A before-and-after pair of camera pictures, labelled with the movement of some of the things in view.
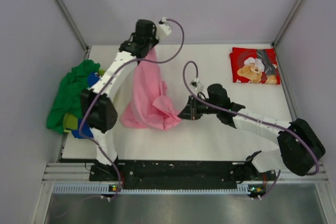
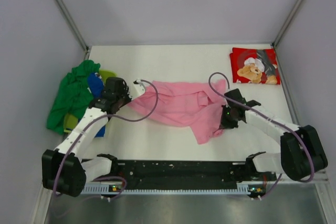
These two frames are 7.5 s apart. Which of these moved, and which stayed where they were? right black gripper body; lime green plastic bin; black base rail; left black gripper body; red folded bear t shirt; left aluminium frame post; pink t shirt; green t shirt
Moved: left black gripper body; pink t shirt; right black gripper body
Stayed: red folded bear t shirt; black base rail; green t shirt; left aluminium frame post; lime green plastic bin
